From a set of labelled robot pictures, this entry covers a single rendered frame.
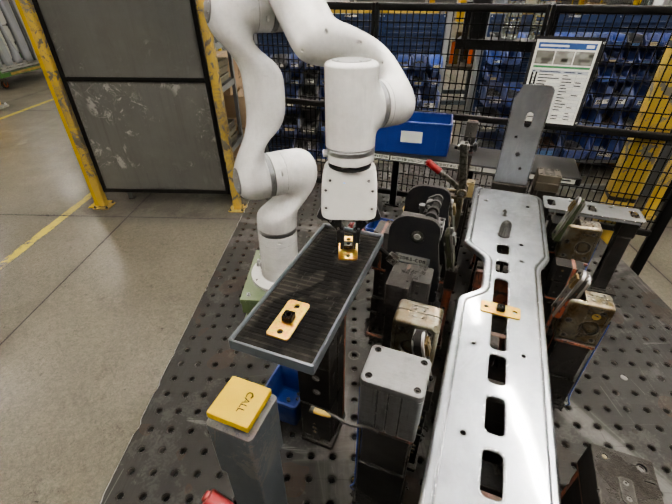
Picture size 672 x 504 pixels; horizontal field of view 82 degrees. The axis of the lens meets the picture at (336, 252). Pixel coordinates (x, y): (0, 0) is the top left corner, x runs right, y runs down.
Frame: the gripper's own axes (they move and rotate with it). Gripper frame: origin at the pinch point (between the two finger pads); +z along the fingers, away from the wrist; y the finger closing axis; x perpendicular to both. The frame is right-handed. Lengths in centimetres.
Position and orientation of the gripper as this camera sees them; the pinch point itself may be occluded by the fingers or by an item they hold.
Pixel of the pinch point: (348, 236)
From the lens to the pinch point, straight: 75.9
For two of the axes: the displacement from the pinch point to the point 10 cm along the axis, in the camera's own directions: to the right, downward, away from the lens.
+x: 0.5, -5.6, 8.2
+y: 10.0, 0.3, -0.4
